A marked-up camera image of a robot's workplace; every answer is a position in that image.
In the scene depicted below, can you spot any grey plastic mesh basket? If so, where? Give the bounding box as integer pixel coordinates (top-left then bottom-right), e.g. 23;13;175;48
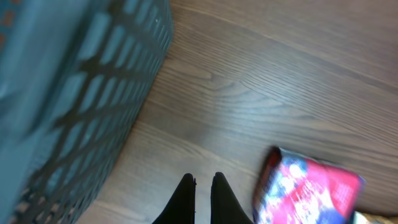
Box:
1;0;174;223

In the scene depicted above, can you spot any red purple snack packet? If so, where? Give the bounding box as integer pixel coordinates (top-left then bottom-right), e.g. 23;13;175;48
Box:
252;146;364;224

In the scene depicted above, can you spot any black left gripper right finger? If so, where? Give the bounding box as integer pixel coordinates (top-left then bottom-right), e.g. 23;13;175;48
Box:
211;172;253;224

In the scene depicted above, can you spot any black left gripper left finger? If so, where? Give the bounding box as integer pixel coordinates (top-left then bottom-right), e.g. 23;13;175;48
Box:
152;173;197;224

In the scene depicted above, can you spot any yellow orange snack bag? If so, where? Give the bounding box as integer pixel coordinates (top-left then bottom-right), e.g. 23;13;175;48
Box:
350;212;397;224

